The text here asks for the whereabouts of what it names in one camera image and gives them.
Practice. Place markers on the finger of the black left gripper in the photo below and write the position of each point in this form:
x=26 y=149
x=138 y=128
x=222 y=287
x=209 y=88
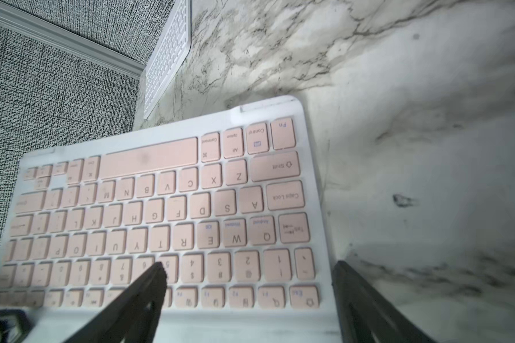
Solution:
x=14 y=326

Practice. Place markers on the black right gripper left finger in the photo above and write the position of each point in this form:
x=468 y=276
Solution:
x=133 y=316

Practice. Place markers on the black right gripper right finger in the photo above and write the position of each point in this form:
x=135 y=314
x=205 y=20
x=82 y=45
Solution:
x=365 y=315

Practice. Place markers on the pink key keyboard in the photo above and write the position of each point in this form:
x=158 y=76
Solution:
x=227 y=203

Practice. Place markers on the white keyboard at back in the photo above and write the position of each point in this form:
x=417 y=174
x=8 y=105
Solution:
x=171 y=50

